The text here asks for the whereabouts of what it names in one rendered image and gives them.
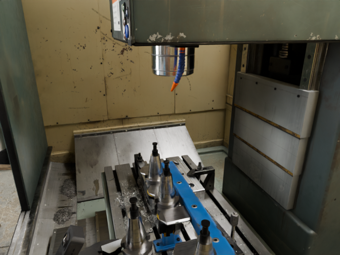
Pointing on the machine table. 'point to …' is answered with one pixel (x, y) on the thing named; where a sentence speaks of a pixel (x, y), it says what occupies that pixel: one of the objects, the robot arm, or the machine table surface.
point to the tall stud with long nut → (234, 223)
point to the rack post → (166, 243)
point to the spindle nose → (171, 60)
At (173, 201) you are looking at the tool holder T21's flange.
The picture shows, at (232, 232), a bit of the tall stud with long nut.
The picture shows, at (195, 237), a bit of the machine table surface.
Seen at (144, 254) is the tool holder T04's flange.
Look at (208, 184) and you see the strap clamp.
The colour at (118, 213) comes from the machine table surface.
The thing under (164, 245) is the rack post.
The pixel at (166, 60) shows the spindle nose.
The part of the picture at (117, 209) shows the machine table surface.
